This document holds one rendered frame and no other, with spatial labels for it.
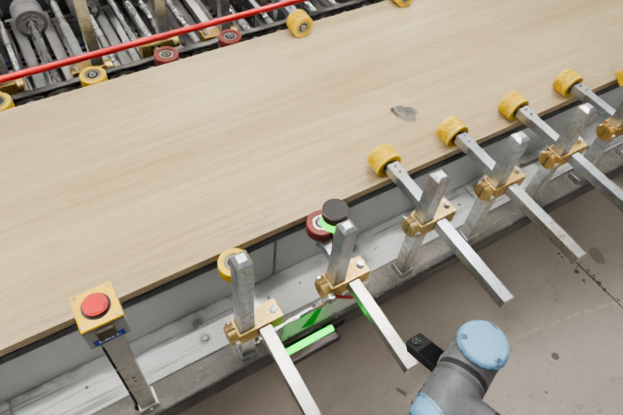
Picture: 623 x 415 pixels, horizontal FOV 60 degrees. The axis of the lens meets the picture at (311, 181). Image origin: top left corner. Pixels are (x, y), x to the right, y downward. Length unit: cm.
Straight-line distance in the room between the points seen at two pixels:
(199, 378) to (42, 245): 50
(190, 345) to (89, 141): 64
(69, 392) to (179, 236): 49
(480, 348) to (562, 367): 150
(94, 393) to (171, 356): 20
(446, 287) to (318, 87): 112
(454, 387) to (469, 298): 151
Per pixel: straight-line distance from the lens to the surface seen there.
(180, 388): 143
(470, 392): 97
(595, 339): 260
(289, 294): 161
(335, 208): 118
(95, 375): 158
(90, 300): 96
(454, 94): 184
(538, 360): 244
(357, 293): 136
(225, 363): 144
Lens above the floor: 206
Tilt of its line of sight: 51 degrees down
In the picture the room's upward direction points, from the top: 7 degrees clockwise
